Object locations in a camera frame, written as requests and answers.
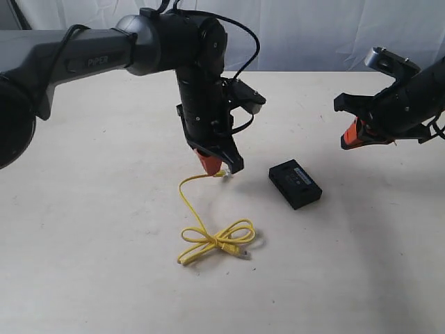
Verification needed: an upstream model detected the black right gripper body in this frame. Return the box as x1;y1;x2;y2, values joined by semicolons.
334;62;444;143

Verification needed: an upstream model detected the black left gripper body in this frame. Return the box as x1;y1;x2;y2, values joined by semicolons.
175;67;243;174

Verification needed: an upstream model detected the black network switch box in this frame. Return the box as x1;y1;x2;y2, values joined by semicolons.
268;159;323;210

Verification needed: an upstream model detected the yellow ethernet cable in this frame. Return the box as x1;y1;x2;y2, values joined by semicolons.
177;169;255;267

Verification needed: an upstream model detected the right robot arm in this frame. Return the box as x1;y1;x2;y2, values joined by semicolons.
334;53;444;150

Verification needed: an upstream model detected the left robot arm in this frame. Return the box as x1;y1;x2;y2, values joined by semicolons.
1;8;244;173

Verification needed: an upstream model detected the white backdrop curtain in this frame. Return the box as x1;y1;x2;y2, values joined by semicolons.
1;0;444;72

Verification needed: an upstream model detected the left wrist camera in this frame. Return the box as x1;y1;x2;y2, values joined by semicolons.
227;79;266;116

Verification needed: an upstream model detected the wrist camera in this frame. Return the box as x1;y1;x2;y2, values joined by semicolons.
364;47;421;81
227;79;266;116

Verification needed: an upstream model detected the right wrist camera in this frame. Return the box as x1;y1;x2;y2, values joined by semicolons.
364;47;421;81

